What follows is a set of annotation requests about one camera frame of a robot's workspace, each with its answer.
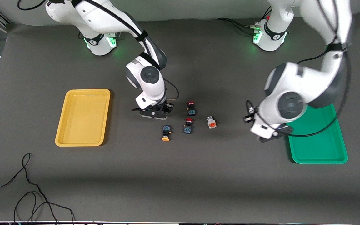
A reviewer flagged yellow cap push button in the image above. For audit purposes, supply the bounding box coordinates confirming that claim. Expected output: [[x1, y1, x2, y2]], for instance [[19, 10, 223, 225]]
[[162, 125, 172, 142]]

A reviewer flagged green plastic tray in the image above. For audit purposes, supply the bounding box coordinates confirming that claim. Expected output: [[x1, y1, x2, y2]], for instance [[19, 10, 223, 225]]
[[288, 104, 348, 164]]

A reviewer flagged yellow plastic tray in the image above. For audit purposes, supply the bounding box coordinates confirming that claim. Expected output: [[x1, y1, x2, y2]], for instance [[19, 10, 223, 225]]
[[55, 89, 111, 147]]

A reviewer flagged dark grey table mat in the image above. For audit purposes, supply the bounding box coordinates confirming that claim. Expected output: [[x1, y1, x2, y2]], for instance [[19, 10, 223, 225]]
[[0, 11, 360, 224]]

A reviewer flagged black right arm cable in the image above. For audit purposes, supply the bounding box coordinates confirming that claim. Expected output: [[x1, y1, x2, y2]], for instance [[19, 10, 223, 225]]
[[17, 0, 179, 112]]

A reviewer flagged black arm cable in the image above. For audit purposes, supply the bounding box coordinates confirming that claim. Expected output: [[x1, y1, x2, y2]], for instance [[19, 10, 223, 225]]
[[17, 0, 179, 112], [246, 0, 352, 138]]

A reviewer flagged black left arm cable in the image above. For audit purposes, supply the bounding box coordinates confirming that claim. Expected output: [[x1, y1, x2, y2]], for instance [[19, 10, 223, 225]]
[[246, 0, 352, 138]]

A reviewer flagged black left base cable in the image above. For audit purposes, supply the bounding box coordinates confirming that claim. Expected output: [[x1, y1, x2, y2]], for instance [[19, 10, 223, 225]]
[[217, 17, 262, 35]]

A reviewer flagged thin black loose cable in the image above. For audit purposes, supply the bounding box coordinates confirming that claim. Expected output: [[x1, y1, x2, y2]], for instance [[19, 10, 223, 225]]
[[0, 153, 76, 224], [14, 191, 57, 224]]

